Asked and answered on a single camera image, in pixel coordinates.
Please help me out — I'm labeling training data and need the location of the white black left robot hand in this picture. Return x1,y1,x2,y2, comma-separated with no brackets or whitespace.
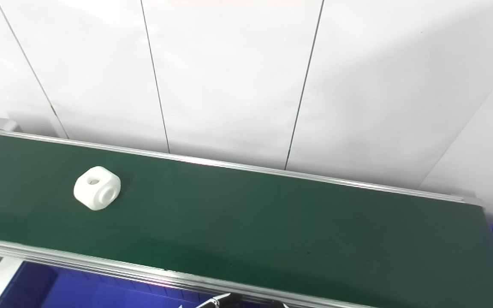
193,293,244,308

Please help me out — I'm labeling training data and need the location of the white plastic part with holes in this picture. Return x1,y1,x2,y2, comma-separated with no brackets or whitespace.
73,166,122,211

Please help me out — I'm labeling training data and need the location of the green conveyor belt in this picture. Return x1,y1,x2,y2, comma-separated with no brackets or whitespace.
0,126,493,308
0,130,493,308

